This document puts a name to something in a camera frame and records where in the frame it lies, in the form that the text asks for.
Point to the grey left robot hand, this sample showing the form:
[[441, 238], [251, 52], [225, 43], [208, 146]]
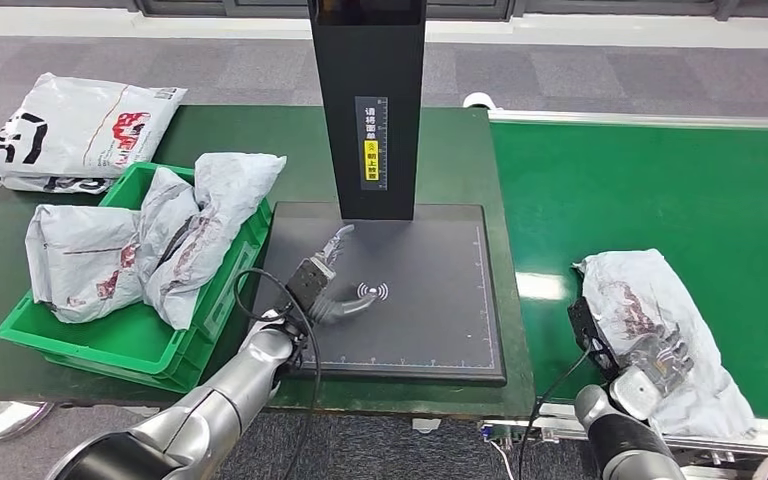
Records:
[[347, 306]]

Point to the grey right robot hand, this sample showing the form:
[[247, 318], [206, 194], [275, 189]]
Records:
[[665, 354]]

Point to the grey parcel bag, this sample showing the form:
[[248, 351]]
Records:
[[232, 192], [79, 258], [636, 285]]

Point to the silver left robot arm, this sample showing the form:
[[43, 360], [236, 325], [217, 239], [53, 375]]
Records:
[[225, 397]]

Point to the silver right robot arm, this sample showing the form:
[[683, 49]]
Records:
[[622, 437]]

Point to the black inbound scanner machine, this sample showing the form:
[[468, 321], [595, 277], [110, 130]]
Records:
[[371, 60]]

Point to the large white printed parcel bag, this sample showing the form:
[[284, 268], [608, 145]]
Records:
[[72, 132]]

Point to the white table foot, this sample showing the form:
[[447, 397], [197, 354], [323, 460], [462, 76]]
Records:
[[426, 426]]

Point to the green plastic crate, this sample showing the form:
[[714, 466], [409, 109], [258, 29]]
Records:
[[126, 344]]

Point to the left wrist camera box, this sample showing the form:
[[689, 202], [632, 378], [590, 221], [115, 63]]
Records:
[[308, 281]]

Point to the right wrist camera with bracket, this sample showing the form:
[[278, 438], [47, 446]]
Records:
[[589, 331]]

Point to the green conveyor belt with frame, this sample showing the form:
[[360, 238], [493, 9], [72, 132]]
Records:
[[656, 185]]

